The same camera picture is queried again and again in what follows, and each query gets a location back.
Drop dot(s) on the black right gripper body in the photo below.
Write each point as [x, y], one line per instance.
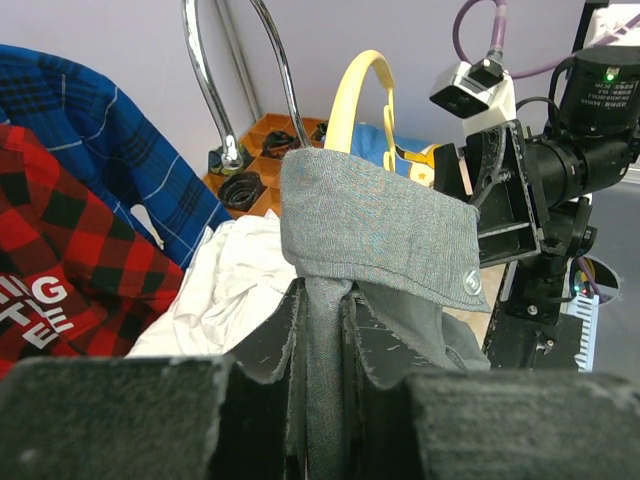
[551, 205]

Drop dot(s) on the red black plaid shirt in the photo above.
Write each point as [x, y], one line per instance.
[76, 280]

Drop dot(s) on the rolled black orange tie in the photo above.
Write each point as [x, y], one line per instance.
[277, 143]

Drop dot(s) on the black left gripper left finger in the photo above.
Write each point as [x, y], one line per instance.
[235, 416]

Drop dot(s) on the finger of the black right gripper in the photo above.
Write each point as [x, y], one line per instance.
[448, 176]
[507, 229]

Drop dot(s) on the light blue pikachu cloth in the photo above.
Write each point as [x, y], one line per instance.
[415, 159]

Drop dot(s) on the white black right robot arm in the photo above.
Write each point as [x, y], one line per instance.
[598, 108]

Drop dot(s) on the grey button shirt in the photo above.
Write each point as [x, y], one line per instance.
[349, 226]

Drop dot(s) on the blue plaid shirt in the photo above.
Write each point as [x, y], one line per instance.
[105, 141]

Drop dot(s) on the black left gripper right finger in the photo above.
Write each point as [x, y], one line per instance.
[406, 419]

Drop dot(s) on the yellow hanger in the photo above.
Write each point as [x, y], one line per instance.
[342, 118]

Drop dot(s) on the rolled green blue tie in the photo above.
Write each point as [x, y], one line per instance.
[215, 165]

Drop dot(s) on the white shirt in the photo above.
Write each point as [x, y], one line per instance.
[235, 281]

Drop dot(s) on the wooden compartment tray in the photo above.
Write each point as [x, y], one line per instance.
[267, 168]

